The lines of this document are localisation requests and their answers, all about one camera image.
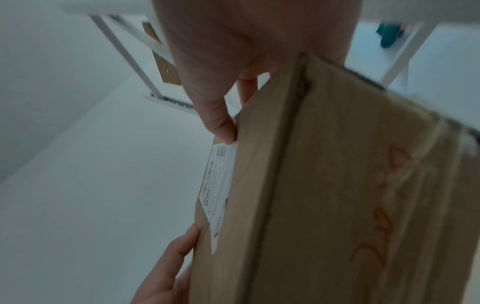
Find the person's left hand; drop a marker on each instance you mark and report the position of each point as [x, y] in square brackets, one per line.
[168, 273]

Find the person's right hand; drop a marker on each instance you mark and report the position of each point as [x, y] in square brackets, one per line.
[240, 38]

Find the wooden board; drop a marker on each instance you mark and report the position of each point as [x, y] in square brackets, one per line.
[161, 56]

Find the white metal table frame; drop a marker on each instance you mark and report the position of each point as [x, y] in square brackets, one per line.
[150, 77]

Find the brown cardboard box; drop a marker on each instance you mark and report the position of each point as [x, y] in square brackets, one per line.
[337, 193]

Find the teal object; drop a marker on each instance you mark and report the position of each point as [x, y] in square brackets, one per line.
[390, 34]

